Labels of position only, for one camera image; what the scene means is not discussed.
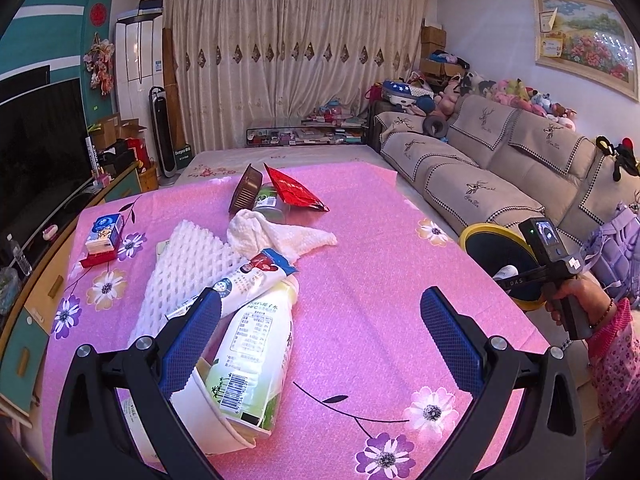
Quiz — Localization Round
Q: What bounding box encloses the blue star patterned plush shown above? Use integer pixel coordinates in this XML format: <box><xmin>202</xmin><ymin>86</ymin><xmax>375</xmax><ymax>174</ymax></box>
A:
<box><xmin>381</xmin><ymin>78</ymin><xmax>436</xmax><ymax>113</ymax></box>

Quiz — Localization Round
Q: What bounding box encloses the brown plastic tray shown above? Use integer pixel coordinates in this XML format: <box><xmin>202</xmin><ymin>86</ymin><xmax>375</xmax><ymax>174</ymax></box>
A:
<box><xmin>228</xmin><ymin>164</ymin><xmax>263</xmax><ymax>213</ymax></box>

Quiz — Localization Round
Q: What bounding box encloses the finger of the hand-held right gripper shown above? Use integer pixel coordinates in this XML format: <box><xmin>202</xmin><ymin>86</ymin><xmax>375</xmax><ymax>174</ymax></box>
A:
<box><xmin>492</xmin><ymin>266</ymin><xmax>548</xmax><ymax>289</ymax></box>

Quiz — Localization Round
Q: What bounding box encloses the black red plush toy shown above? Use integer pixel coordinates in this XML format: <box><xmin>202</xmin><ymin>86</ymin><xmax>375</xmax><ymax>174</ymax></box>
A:
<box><xmin>595</xmin><ymin>136</ymin><xmax>640</xmax><ymax>181</ymax></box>

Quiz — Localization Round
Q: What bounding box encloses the purple backpack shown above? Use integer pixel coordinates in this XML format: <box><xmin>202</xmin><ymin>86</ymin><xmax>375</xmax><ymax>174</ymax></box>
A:
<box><xmin>582</xmin><ymin>202</ymin><xmax>640</xmax><ymax>306</ymax></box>

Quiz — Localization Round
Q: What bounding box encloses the white paper bowl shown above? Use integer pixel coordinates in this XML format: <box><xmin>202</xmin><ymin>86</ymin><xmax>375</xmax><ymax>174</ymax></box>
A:
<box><xmin>117</xmin><ymin>365</ymin><xmax>256</xmax><ymax>466</ymax></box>

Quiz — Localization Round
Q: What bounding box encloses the flat red box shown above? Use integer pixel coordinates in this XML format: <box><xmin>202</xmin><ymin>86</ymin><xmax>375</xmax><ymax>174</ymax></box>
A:
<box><xmin>80</xmin><ymin>247</ymin><xmax>121</xmax><ymax>268</ymax></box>

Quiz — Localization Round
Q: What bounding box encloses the black tower fan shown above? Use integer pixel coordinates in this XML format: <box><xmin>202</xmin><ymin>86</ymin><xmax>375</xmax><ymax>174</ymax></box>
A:
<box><xmin>148</xmin><ymin>86</ymin><xmax>183</xmax><ymax>180</ymax></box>

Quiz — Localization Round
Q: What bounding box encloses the black television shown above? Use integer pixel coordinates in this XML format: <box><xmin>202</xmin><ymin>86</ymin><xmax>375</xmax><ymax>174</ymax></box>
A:
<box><xmin>0</xmin><ymin>77</ymin><xmax>96</xmax><ymax>261</ymax></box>

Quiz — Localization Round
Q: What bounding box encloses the person's right hand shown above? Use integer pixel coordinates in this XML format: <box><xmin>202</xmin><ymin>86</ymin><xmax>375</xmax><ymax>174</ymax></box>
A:
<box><xmin>544</xmin><ymin>276</ymin><xmax>617</xmax><ymax>331</ymax></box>

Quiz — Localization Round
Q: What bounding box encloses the low shelf with books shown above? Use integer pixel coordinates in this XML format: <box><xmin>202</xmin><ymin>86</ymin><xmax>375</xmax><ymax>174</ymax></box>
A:
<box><xmin>246</xmin><ymin>115</ymin><xmax>371</xmax><ymax>148</ymax></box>

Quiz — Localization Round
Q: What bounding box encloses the white juice bottle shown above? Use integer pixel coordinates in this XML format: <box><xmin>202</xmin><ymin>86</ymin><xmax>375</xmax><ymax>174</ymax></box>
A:
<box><xmin>197</xmin><ymin>280</ymin><xmax>301</xmax><ymax>433</ymax></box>

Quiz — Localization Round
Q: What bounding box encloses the white foam net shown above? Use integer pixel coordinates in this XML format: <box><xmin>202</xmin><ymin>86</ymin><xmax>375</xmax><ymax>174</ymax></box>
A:
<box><xmin>129</xmin><ymin>220</ymin><xmax>246</xmax><ymax>348</ymax></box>

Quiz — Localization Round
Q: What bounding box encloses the red snack bag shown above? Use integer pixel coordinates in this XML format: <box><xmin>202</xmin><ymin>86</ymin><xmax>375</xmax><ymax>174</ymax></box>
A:
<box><xmin>263</xmin><ymin>164</ymin><xmax>330</xmax><ymax>212</ymax></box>

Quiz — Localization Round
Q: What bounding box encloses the wooden bucket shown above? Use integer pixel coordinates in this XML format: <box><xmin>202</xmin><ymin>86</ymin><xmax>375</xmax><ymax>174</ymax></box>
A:
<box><xmin>136</xmin><ymin>162</ymin><xmax>160</xmax><ymax>192</ymax></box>

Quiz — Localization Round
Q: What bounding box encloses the clear water bottle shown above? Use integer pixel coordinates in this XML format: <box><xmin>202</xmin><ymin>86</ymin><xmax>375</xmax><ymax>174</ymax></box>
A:
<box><xmin>7</xmin><ymin>234</ymin><xmax>33</xmax><ymax>276</ymax></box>

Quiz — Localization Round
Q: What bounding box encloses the green labelled can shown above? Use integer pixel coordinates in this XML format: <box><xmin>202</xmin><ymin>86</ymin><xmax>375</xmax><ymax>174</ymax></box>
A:
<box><xmin>251</xmin><ymin>185</ymin><xmax>291</xmax><ymax>222</ymax></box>

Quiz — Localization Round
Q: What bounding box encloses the tall white printed carton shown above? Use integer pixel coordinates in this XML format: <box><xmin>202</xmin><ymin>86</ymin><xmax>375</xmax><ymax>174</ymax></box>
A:
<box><xmin>86</xmin><ymin>135</ymin><xmax>101</xmax><ymax>178</ymax></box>

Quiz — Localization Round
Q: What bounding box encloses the white cloth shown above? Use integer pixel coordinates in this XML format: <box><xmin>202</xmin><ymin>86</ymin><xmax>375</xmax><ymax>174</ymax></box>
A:
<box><xmin>227</xmin><ymin>209</ymin><xmax>337</xmax><ymax>265</ymax></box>

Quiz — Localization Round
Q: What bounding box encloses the red carton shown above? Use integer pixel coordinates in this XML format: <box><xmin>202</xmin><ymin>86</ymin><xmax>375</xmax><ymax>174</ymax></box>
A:
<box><xmin>127</xmin><ymin>137</ymin><xmax>149</xmax><ymax>166</ymax></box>

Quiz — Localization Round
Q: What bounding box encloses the person's right forearm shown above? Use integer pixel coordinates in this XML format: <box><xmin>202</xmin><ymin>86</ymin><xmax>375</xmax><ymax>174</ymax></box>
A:
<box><xmin>586</xmin><ymin>300</ymin><xmax>640</xmax><ymax>461</ymax></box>

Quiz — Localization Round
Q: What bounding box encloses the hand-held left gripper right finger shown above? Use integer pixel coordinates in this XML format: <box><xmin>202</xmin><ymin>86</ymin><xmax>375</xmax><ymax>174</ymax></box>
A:
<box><xmin>419</xmin><ymin>287</ymin><xmax>587</xmax><ymax>480</ymax></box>

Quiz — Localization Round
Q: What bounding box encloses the wooden board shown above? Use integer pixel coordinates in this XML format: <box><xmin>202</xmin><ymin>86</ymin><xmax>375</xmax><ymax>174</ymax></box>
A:
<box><xmin>161</xmin><ymin>27</ymin><xmax>178</xmax><ymax>111</ymax></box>

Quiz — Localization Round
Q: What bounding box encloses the open cardboard box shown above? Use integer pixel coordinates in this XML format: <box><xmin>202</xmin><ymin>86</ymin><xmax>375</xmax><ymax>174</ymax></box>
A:
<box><xmin>92</xmin><ymin>112</ymin><xmax>148</xmax><ymax>153</ymax></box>

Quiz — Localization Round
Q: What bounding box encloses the bead bracelet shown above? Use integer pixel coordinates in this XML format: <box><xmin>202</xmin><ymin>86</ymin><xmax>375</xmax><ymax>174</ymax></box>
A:
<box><xmin>590</xmin><ymin>297</ymin><xmax>615</xmax><ymax>331</ymax></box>

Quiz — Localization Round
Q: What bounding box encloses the white snack packet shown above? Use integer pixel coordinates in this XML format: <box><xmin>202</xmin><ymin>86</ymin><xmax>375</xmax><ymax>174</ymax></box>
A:
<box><xmin>165</xmin><ymin>249</ymin><xmax>300</xmax><ymax>321</ymax></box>

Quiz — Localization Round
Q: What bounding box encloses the framed flower painting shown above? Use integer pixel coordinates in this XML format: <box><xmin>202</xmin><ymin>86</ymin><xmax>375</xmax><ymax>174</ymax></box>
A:
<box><xmin>531</xmin><ymin>0</ymin><xmax>640</xmax><ymax>98</ymax></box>

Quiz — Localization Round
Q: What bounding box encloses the hanging flower ornament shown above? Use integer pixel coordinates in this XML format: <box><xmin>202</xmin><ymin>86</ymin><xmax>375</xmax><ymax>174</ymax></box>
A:
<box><xmin>82</xmin><ymin>34</ymin><xmax>117</xmax><ymax>96</ymax></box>

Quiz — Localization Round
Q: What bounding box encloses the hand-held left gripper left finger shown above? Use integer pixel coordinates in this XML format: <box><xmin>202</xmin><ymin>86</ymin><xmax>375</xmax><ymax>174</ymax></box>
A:
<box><xmin>52</xmin><ymin>287</ymin><xmax>223</xmax><ymax>480</ymax></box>

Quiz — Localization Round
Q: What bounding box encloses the blue tissue pack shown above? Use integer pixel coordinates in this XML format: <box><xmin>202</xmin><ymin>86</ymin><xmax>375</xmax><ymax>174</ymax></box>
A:
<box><xmin>84</xmin><ymin>213</ymin><xmax>125</xmax><ymax>256</ymax></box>

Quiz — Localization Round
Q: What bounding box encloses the pink floral tablecloth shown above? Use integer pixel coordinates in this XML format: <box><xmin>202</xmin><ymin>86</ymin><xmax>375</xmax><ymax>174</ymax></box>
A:
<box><xmin>37</xmin><ymin>160</ymin><xmax>566</xmax><ymax>480</ymax></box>

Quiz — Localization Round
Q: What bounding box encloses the cream patterned curtain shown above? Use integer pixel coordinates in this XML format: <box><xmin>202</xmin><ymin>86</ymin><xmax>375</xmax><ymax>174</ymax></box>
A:
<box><xmin>162</xmin><ymin>0</ymin><xmax>438</xmax><ymax>151</ymax></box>

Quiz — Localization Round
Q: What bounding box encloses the beige sofa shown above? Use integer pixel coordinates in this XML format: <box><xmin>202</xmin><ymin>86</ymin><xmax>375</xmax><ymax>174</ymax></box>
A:
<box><xmin>372</xmin><ymin>94</ymin><xmax>640</xmax><ymax>281</ymax></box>

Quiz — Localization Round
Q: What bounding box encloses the wooden television cabinet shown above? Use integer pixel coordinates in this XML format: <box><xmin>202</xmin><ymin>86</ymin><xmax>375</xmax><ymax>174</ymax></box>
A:
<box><xmin>0</xmin><ymin>160</ymin><xmax>138</xmax><ymax>436</ymax></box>

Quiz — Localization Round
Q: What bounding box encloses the grey neck pillow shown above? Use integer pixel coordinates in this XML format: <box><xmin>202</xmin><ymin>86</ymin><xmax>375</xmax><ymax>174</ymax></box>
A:
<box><xmin>422</xmin><ymin>114</ymin><xmax>451</xmax><ymax>137</ymax></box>

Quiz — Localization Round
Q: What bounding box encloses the yellow rimmed black round stool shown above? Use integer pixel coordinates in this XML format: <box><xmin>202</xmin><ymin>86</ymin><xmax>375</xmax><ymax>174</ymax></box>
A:
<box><xmin>459</xmin><ymin>222</ymin><xmax>551</xmax><ymax>313</ymax></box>

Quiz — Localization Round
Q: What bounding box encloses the pile of plush toys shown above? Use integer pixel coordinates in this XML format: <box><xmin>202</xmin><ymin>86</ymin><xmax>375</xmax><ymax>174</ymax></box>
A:
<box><xmin>435</xmin><ymin>70</ymin><xmax>578</xmax><ymax>131</ymax></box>

